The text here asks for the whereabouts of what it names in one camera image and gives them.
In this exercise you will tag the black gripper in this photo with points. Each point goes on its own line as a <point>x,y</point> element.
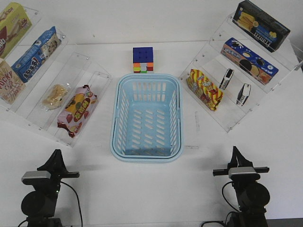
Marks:
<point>239,160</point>
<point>56,165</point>

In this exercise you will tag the bread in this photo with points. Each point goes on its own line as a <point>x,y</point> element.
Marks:
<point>55,96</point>

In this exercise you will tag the black white tissue pack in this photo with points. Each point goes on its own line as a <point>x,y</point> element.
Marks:
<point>226,79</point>
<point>243,94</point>

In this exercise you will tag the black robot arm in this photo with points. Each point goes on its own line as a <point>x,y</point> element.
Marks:
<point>39,205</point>
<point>252,197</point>

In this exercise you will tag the light blue plastic basket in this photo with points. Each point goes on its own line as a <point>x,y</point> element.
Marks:
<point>147,124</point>

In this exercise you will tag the pink fruit snack bag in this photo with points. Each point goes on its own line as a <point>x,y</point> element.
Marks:
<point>78,110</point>

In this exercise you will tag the red yellow striped snack bag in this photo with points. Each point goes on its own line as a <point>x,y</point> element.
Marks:
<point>204,89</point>

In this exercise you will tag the clear acrylic left shelf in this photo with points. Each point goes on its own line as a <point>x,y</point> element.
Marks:
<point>66,66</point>

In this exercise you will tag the clear acrylic shelf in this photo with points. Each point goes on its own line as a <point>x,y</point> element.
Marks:
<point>66,66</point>
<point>214,65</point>

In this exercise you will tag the clear acrylic right shelf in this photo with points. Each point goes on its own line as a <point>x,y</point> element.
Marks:
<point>214,65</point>

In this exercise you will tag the beige Pocky box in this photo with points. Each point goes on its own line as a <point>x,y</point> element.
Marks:
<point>11,85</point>

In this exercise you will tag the blue Oreo biscuit box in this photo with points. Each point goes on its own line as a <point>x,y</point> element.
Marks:
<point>249,61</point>

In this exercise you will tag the blue chocolate chip cookie box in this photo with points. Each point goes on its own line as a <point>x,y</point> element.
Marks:
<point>30,62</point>

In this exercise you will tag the black Franzzi biscuit box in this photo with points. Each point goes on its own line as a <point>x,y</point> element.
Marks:
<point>258,24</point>

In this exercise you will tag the multicolour puzzle cube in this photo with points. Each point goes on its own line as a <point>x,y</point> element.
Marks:
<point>143,60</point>

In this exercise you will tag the yellow green snack box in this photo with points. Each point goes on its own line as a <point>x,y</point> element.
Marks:
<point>14,23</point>

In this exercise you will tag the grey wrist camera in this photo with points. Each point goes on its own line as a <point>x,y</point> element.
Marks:
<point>241,171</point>
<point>36,177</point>

